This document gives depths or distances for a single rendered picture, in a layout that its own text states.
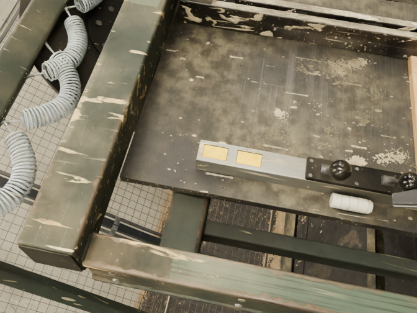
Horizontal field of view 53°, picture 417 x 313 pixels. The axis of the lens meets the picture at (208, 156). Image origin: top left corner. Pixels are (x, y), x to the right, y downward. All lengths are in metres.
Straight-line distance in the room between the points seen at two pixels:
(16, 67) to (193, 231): 0.82
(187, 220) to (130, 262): 0.17
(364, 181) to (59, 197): 0.57
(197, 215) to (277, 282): 0.23
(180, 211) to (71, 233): 0.24
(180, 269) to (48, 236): 0.23
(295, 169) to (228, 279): 0.26
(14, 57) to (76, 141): 0.67
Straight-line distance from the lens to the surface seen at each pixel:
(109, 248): 0.76
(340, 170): 0.74
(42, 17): 1.56
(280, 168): 0.85
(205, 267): 0.74
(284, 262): 2.03
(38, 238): 0.75
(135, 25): 1.00
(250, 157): 0.85
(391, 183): 0.86
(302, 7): 1.13
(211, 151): 0.85
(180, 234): 0.85
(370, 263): 0.93
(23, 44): 1.48
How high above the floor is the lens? 2.02
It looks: 22 degrees down
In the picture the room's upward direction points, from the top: 63 degrees counter-clockwise
